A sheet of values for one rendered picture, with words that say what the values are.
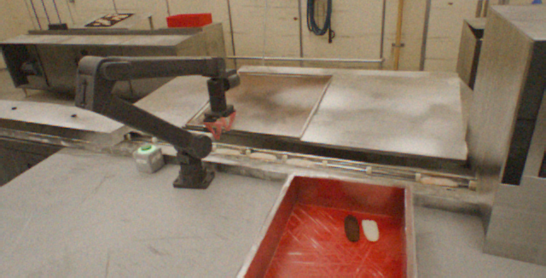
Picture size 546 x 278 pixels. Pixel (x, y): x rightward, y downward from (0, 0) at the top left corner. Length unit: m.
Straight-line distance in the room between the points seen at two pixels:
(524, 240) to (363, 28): 4.04
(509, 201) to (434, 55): 3.66
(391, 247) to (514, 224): 0.26
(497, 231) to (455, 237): 0.11
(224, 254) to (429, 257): 0.48
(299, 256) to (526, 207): 0.49
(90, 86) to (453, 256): 0.91
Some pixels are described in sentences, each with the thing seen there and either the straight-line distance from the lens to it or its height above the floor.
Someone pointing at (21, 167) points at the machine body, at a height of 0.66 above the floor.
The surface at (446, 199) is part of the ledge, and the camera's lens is 1.03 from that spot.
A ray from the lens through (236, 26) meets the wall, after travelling 5.35.
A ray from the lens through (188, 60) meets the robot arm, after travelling 1.05.
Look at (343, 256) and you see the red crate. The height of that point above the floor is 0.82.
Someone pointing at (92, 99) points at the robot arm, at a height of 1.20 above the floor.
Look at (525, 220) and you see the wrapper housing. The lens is 0.91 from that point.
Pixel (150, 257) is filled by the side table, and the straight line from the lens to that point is 0.95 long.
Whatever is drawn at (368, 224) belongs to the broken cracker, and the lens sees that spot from 0.94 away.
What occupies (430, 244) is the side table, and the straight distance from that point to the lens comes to 0.94.
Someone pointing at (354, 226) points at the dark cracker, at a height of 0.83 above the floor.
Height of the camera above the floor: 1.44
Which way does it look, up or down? 24 degrees down
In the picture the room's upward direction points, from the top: 4 degrees counter-clockwise
